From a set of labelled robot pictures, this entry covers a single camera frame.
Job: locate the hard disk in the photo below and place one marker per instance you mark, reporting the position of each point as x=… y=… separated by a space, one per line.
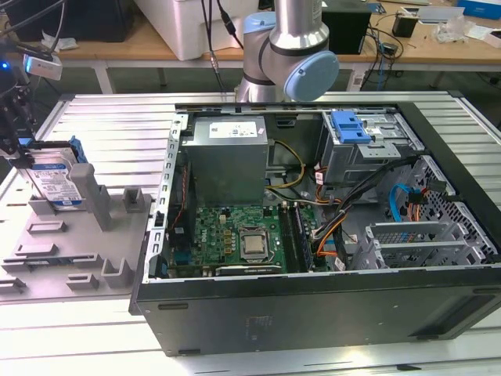
x=55 y=184

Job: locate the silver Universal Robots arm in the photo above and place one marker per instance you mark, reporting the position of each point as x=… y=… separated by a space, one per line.
x=297 y=23

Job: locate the metal disk bay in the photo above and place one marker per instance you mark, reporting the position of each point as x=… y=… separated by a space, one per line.
x=422 y=246

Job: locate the crumpled white paper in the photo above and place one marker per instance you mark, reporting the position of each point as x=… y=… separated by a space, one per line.
x=58 y=42

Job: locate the large black equipment case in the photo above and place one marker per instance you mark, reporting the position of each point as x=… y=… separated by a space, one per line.
x=78 y=19

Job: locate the wooden desk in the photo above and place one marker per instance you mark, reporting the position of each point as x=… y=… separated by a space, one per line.
x=117 y=51

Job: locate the grey plastic parts rack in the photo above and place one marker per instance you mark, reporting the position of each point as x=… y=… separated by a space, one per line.
x=78 y=243

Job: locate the white foam box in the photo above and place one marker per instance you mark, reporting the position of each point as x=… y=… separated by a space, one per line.
x=188 y=27

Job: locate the RAM stick with white label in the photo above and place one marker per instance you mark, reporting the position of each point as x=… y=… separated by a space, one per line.
x=39 y=262

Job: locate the black case fan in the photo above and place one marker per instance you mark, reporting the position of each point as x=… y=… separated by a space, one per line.
x=184 y=184

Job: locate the grey power supply unit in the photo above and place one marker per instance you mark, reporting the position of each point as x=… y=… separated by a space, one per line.
x=223 y=168

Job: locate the green motherboard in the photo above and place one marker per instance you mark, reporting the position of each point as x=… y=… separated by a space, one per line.
x=211 y=231

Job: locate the silver CPU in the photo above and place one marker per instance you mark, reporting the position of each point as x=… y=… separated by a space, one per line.
x=254 y=243

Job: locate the CPU socket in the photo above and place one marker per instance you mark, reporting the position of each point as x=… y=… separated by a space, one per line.
x=254 y=257

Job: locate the black graphics card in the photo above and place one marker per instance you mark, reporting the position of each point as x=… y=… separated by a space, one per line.
x=250 y=270

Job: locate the black RAM slot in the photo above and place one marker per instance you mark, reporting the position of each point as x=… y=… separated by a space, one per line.
x=287 y=235

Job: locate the RAM stick with chips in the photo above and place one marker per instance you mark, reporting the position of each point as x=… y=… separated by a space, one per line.
x=304 y=239

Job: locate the blue plastic drive latch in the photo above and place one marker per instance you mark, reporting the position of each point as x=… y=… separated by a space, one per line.
x=348 y=129

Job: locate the grey metal drive cage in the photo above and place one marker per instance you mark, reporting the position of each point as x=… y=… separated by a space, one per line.
x=352 y=164

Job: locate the black open PC case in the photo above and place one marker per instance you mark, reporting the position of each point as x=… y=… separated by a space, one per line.
x=313 y=313

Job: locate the small black box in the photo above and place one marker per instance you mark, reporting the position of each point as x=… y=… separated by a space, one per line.
x=403 y=25

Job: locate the clear plastic bag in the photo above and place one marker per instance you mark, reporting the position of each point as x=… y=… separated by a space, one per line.
x=450 y=31

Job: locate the blue cardboard box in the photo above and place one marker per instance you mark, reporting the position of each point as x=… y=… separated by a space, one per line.
x=481 y=8

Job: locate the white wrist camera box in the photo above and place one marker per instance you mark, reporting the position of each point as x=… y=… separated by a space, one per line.
x=43 y=67

